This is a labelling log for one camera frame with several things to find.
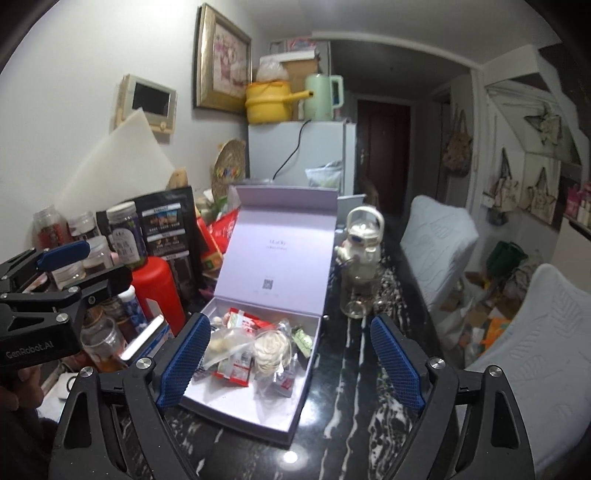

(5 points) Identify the black snack pouch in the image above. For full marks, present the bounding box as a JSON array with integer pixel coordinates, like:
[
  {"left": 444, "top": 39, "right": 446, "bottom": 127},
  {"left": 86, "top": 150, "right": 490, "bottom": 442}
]
[{"left": 133, "top": 187, "right": 204, "bottom": 302}]

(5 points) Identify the dark brown door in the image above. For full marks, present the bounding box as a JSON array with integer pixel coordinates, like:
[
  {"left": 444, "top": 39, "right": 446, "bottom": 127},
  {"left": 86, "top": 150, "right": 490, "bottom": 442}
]
[{"left": 356, "top": 100, "right": 411, "bottom": 216}]

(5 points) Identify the woven straw fan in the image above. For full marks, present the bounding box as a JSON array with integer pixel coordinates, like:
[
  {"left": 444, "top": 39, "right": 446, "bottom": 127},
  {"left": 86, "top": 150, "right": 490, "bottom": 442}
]
[{"left": 211, "top": 139, "right": 246, "bottom": 200}]

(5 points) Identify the yellow enamel pot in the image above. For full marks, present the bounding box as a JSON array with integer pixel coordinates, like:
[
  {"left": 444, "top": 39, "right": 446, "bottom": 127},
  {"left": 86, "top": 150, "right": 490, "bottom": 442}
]
[{"left": 245, "top": 80, "right": 314, "bottom": 125}]

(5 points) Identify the mint green kettle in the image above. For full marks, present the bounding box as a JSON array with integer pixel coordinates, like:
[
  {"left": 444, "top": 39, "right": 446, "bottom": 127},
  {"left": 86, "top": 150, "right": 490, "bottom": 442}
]
[{"left": 304, "top": 74, "right": 345, "bottom": 121}]

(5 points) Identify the lavender gift box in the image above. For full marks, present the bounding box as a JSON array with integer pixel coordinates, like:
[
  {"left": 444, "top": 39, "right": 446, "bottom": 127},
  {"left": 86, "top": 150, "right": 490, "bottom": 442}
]
[{"left": 181, "top": 185, "right": 338, "bottom": 446}]

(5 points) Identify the green tea sachet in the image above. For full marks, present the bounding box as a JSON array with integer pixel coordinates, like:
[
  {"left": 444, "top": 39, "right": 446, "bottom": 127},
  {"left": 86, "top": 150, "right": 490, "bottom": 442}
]
[{"left": 293, "top": 327, "right": 314, "bottom": 359}]

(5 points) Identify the white foam board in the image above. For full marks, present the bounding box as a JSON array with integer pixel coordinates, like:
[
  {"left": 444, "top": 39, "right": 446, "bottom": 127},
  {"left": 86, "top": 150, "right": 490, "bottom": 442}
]
[{"left": 55, "top": 110, "right": 174, "bottom": 218}]

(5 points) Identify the red canister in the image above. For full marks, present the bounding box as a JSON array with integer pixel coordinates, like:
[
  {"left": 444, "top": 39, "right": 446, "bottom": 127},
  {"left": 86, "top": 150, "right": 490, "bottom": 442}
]
[{"left": 132, "top": 256, "right": 185, "bottom": 336}]

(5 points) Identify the blueberry jar with lid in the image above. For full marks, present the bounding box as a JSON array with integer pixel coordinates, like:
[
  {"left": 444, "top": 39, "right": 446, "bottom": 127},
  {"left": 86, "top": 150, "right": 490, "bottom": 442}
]
[{"left": 106, "top": 201, "right": 147, "bottom": 270}]

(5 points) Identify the near light blue chair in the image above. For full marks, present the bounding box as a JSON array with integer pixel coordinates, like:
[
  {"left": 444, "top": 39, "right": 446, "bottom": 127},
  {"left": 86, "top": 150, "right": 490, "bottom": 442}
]
[{"left": 468, "top": 264, "right": 590, "bottom": 478}]

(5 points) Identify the white refrigerator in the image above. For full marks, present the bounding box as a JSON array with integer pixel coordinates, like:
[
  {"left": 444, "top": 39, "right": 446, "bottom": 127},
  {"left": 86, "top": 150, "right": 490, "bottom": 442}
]
[{"left": 247, "top": 121, "right": 356, "bottom": 195}]

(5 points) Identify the silver purple snack packet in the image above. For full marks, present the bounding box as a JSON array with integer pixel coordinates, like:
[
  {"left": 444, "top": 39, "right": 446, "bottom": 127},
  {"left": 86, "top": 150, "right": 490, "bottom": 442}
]
[{"left": 273, "top": 319, "right": 297, "bottom": 398}]

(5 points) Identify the person's left hand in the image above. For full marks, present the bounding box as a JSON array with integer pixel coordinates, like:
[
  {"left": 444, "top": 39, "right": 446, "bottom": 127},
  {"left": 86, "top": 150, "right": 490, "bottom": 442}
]
[{"left": 0, "top": 365, "right": 44, "bottom": 411}]

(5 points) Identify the gold framed picture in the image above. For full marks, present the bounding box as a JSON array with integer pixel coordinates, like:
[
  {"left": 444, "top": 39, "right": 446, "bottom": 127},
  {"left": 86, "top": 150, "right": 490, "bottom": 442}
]
[{"left": 193, "top": 3, "right": 252, "bottom": 115}]

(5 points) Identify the hanging tote bag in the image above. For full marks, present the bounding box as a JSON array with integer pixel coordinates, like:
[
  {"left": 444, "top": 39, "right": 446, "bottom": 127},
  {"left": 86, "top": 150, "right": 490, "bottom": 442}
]
[{"left": 442, "top": 107, "right": 473, "bottom": 178}]

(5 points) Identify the bag of white puffs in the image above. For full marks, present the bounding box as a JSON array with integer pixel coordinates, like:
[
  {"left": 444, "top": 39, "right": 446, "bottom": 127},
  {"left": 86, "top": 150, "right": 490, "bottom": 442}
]
[{"left": 201, "top": 328, "right": 256, "bottom": 370}]

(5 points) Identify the white astronaut water bottle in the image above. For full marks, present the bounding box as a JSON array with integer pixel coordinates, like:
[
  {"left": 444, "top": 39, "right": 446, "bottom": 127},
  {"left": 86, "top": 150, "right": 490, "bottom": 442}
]
[{"left": 335, "top": 205, "right": 385, "bottom": 280}]

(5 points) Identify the wall intercom panel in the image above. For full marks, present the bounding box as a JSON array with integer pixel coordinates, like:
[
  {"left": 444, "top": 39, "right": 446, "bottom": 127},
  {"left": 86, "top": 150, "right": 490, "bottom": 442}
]
[{"left": 114, "top": 74, "right": 177, "bottom": 134}]

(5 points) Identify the red white snack packet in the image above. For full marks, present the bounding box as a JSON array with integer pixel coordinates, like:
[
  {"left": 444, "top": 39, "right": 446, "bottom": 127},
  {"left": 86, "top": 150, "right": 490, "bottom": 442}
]
[{"left": 213, "top": 308, "right": 273, "bottom": 387}]

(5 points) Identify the clear glass mug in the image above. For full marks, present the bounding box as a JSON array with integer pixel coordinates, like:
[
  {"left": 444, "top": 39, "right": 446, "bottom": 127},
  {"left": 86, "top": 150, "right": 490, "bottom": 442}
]
[{"left": 339, "top": 265, "right": 385, "bottom": 320}]

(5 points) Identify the far light blue chair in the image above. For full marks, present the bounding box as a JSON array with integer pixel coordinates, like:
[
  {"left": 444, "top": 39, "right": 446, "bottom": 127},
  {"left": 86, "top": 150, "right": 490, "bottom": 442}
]
[{"left": 400, "top": 195, "right": 479, "bottom": 313}]

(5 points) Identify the white flower hair tie bag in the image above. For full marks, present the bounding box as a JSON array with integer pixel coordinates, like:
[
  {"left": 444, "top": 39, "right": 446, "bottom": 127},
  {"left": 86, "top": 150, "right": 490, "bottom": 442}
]
[{"left": 252, "top": 320, "right": 293, "bottom": 380}]

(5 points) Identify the light blue chair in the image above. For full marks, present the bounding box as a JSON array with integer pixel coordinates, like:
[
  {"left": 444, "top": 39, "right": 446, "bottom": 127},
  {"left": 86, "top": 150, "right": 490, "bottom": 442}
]
[
  {"left": 468, "top": 264, "right": 590, "bottom": 478},
  {"left": 400, "top": 195, "right": 479, "bottom": 313}
]

